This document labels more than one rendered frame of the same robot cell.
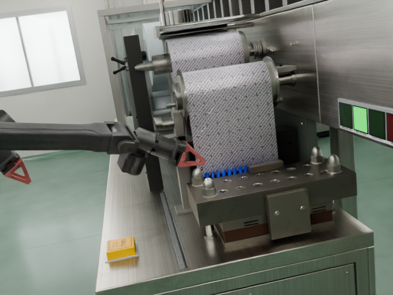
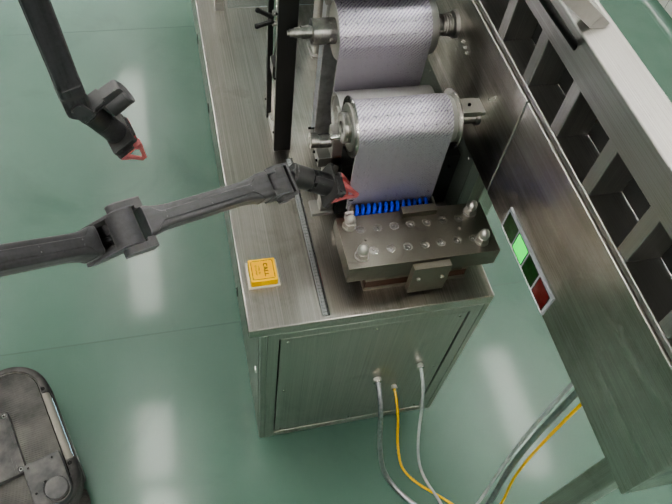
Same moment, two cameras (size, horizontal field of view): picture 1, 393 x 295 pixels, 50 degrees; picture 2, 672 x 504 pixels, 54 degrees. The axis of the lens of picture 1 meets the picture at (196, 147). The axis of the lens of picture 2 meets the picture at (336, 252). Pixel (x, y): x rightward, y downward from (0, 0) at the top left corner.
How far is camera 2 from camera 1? 1.00 m
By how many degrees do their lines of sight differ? 42
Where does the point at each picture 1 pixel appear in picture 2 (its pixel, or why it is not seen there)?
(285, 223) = (422, 284)
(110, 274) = (258, 309)
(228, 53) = (412, 44)
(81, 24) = not seen: outside the picture
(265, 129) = (430, 171)
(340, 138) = not seen: hidden behind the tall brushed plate
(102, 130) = (265, 190)
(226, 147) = (383, 184)
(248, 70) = (432, 119)
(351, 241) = (473, 301)
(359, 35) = (551, 201)
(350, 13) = (553, 174)
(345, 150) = not seen: hidden behind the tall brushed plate
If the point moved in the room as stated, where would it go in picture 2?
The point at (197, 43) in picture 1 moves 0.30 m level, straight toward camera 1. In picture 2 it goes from (377, 26) to (388, 113)
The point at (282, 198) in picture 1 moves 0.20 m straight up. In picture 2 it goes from (427, 270) to (446, 222)
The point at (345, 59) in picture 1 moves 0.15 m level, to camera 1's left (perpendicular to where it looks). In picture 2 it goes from (531, 194) to (464, 194)
